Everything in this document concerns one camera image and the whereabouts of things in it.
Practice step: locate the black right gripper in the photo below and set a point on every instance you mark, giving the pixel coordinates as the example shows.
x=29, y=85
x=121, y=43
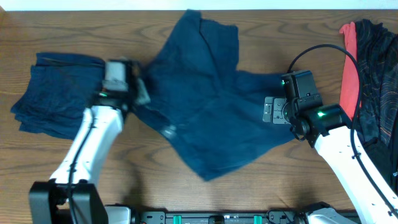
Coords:
x=278, y=104

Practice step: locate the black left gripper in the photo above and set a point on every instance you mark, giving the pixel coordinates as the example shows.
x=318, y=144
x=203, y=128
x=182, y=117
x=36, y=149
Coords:
x=142, y=94

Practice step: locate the dark blue denim shorts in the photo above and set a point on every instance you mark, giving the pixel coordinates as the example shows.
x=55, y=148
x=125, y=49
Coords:
x=208, y=110

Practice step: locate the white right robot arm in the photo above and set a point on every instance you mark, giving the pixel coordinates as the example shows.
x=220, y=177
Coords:
x=330, y=132

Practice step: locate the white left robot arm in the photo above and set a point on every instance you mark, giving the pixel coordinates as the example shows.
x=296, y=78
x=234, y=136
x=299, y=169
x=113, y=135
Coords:
x=70, y=195

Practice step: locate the folded dark blue garment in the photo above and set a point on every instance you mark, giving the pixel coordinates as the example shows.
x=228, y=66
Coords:
x=60, y=86

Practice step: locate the red cloth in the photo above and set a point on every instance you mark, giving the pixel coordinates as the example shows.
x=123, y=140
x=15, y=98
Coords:
x=350, y=80

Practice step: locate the black patterned garment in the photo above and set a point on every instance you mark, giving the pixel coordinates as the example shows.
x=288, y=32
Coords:
x=377, y=60

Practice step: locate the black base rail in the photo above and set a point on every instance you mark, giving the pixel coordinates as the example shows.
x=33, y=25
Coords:
x=319, y=213

